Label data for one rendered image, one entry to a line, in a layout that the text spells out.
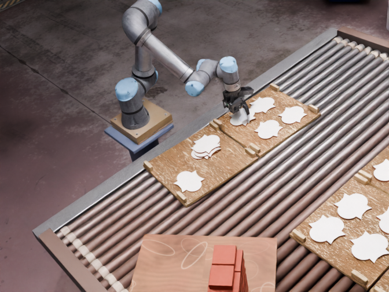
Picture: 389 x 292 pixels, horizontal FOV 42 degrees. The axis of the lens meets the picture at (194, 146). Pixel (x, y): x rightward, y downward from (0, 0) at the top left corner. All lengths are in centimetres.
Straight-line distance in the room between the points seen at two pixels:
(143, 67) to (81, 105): 207
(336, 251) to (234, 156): 66
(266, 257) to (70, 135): 274
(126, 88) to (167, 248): 94
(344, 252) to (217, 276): 64
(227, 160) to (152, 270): 70
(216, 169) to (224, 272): 86
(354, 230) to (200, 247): 60
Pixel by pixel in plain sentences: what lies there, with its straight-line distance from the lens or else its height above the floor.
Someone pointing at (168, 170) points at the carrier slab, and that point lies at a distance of 233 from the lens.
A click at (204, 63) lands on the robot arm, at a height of 127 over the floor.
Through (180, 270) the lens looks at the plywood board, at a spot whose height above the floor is 104.
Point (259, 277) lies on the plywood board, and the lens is 180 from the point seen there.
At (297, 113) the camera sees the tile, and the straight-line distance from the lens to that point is 254.
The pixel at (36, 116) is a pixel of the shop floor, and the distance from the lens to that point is 464.
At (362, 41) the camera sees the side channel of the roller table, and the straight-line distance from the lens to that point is 310.
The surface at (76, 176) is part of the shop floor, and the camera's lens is 389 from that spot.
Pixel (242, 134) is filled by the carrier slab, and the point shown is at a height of 94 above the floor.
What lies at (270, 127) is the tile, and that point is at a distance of 246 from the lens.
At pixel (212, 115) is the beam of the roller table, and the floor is 91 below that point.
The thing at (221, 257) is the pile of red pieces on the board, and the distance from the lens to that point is 154.
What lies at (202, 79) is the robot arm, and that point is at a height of 126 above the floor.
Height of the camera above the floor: 254
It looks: 41 degrees down
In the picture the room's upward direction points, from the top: 11 degrees counter-clockwise
